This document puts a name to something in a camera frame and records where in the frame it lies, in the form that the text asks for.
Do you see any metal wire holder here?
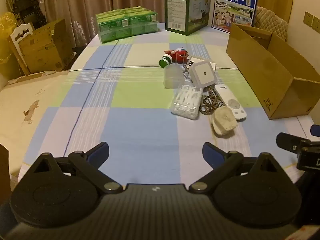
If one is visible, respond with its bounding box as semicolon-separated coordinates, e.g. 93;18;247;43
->
175;55;193;80

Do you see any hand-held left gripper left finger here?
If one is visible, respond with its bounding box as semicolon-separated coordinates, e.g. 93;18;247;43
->
30;142;123;193

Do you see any beige plug adapter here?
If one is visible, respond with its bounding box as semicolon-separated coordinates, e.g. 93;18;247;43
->
211;106;237;137

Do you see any blue milk carton box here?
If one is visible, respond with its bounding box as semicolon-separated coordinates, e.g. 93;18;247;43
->
211;0;259;34

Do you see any white square night light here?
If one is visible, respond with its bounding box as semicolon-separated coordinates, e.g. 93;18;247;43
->
190;60;217;88

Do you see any brown cardboard box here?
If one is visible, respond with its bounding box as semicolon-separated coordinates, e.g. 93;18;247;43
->
226;23;320;120

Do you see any green shrink-wrapped carton pack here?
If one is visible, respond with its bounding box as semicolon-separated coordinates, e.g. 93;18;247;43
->
95;6;158;43

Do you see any flat cardboard strip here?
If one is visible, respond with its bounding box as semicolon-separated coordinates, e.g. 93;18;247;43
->
7;70;69;85

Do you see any white cover plate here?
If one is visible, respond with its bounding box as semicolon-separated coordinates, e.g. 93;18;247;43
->
189;56;217;68

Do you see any red cartoon toy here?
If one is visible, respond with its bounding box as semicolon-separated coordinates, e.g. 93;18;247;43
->
166;47;189;63

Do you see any white remote control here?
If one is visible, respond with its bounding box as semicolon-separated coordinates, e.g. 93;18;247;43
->
214;84;247;120

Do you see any flat carton with white handle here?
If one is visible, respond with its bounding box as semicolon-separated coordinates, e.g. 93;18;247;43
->
7;22;35;75

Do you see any beige patterned curtain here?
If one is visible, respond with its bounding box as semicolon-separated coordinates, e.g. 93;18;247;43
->
32;0;198;48

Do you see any cream printed sheet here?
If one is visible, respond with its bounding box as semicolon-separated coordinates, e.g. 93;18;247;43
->
0;74;73;178

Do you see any dark brown board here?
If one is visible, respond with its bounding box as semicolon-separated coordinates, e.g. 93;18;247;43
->
0;145;10;205

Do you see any bag of cotton swabs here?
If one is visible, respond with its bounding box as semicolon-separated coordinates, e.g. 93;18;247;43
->
170;85;203;119

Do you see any checked pastel tablecloth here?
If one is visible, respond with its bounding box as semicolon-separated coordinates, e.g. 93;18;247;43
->
21;22;313;188

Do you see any brown shipping carton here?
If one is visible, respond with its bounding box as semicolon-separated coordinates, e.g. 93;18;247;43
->
19;19;74;74

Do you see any green ointment jar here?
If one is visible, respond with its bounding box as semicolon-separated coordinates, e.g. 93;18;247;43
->
159;54;172;68

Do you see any beige quilted chair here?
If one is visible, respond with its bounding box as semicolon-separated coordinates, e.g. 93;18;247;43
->
252;6;292;42

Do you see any yellow plastic bag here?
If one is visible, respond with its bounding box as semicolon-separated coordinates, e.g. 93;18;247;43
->
0;12;19;80

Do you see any dark folding rack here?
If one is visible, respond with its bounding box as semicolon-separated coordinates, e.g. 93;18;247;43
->
5;0;48;28

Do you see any green milk carton box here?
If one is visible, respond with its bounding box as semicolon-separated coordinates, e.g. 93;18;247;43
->
164;0;212;36

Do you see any translucent plastic cup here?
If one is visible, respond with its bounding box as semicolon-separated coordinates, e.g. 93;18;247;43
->
164;64;184;89

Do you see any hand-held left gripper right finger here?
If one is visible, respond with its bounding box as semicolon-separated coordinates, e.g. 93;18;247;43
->
189;142;288;193

